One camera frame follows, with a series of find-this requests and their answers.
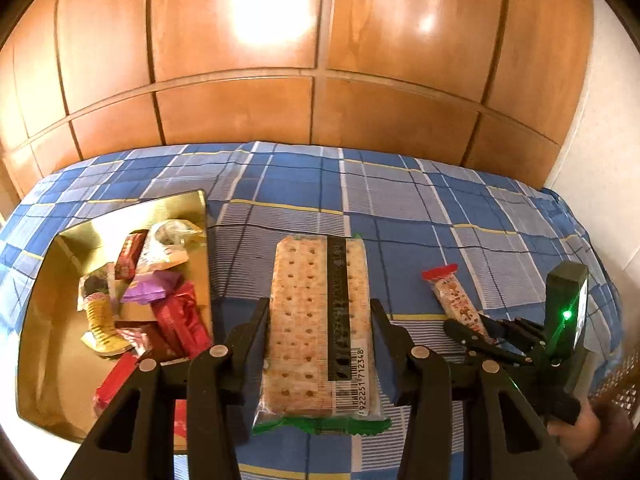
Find red square snack packet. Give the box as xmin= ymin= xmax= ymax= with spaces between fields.
xmin=152 ymin=281 xmax=212 ymax=356

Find nut bar packet red ends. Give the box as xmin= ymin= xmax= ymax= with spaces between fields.
xmin=421 ymin=264 xmax=493 ymax=346

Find blue plaid bedsheet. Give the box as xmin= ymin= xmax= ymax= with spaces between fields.
xmin=0 ymin=141 xmax=626 ymax=480

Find person's right hand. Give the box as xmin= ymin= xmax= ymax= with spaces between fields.
xmin=547 ymin=402 xmax=603 ymax=461

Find pink snack packet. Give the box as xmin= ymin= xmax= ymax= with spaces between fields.
xmin=116 ymin=326 xmax=151 ymax=353

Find purple snack packet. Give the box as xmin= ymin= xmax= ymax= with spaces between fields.
xmin=120 ymin=270 xmax=182 ymax=306

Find small clear snack wrapper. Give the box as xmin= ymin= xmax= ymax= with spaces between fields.
xmin=77 ymin=262 xmax=118 ymax=311

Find woven rattan panel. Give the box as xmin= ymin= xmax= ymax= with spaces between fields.
xmin=592 ymin=355 xmax=640 ymax=421

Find brown red snack packet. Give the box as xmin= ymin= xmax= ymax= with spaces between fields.
xmin=142 ymin=325 xmax=186 ymax=363

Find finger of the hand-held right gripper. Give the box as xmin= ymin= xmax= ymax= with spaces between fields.
xmin=444 ymin=319 xmax=533 ymax=367
xmin=481 ymin=316 xmax=548 ymax=346

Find plain red snack packet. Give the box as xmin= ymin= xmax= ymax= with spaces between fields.
xmin=93 ymin=351 xmax=141 ymax=413

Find dark red snack packet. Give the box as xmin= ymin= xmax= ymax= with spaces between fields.
xmin=114 ymin=230 xmax=150 ymax=281

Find yellow snack packet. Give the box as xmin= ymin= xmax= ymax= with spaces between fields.
xmin=81 ymin=292 xmax=135 ymax=358

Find wooden wardrobe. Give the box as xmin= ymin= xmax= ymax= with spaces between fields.
xmin=0 ymin=0 xmax=596 ymax=201

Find gold tin box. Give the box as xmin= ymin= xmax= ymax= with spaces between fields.
xmin=15 ymin=189 xmax=216 ymax=453

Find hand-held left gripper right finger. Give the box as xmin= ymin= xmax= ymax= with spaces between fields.
xmin=370 ymin=299 xmax=578 ymax=480

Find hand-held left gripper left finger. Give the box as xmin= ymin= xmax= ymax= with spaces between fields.
xmin=60 ymin=297 xmax=271 ymax=480

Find clear round cookie packet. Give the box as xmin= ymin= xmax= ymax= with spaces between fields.
xmin=135 ymin=220 xmax=203 ymax=276

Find clear cracker packet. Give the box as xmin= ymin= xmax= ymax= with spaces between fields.
xmin=251 ymin=234 xmax=392 ymax=436

